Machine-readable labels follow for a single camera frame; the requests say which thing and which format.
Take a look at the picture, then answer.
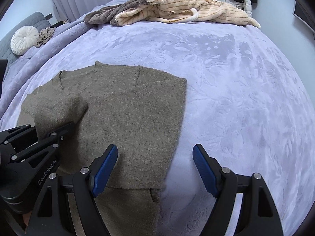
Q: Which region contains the person's left hand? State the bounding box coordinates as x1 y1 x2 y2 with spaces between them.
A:
22 211 32 226

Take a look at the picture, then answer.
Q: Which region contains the brown and cream striped garment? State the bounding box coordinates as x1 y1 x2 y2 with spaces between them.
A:
84 0 260 29

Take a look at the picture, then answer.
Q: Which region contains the crumpled tan small garment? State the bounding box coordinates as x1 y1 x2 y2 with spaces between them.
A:
35 27 56 48

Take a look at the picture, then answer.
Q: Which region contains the wall mounted dark screen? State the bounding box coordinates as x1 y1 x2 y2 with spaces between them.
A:
293 1 314 32

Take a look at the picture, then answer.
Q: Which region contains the lavender plush bed blanket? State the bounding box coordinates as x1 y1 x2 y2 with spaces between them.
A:
1 15 314 235

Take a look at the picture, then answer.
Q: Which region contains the grey quilted headboard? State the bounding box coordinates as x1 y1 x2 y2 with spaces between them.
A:
1 12 51 65

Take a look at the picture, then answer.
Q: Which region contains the olive green knit sweater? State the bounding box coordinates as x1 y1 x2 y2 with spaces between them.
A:
18 61 187 235

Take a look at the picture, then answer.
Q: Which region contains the round cream pleated cushion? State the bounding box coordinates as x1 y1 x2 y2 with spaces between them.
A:
10 26 39 55

